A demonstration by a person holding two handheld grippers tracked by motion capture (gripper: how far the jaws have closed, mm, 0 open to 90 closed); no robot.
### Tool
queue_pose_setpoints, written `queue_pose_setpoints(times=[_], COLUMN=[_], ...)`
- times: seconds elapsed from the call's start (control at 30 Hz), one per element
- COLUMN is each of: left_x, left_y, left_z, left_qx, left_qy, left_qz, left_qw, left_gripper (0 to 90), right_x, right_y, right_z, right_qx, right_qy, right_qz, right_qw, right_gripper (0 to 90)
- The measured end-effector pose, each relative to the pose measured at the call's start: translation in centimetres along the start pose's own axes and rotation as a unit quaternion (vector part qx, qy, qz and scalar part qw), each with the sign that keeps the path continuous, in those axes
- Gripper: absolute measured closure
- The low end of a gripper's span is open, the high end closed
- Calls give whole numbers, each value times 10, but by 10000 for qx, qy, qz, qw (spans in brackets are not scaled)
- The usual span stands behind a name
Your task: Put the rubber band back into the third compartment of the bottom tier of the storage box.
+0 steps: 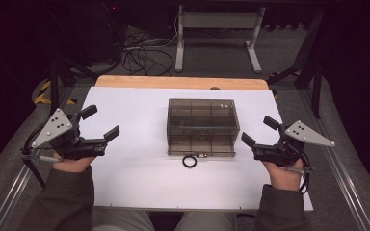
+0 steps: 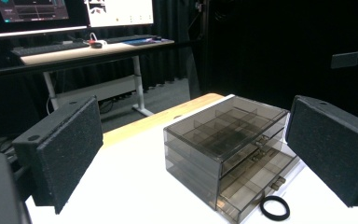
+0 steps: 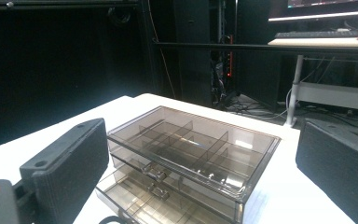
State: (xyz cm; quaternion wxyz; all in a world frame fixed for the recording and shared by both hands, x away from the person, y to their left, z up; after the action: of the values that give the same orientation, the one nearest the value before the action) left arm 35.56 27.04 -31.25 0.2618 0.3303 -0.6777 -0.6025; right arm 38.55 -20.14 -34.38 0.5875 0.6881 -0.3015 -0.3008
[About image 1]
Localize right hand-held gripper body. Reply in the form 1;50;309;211
251;119;336;168

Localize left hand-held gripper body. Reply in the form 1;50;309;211
31;108;109;161

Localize person's left hand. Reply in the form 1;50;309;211
52;152;96;173

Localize person's right hand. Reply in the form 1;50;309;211
262;158;304;193

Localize yellow black hazard tape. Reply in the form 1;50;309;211
33;79;78;106

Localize black tripod stand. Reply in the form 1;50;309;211
46;54;99;117

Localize smoky clear compartment box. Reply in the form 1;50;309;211
166;97;241;158

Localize white table sheet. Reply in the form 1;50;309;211
76;86;314;212

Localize dark computer case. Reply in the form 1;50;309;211
83;2;127;66

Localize person's left leg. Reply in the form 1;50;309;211
92;209;156;231

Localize person's leg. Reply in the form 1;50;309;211
173;211;238;231
92;209;156;231

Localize person's right leg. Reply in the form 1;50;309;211
173;211;238;231

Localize white metal stand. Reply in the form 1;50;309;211
174;4;267;74

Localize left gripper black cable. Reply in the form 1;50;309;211
19;122;65;190

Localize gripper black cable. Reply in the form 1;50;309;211
287;151;315;195
19;122;65;190

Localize black metal frame stand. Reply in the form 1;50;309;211
265;8;326;120

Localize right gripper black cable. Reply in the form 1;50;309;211
287;151;315;195

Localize aluminium floor rail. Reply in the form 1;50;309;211
297;88;370;231
0;86;75;231

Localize black ring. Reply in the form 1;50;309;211
181;154;198;169

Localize tangle of floor cables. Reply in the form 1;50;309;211
120;27;178;77

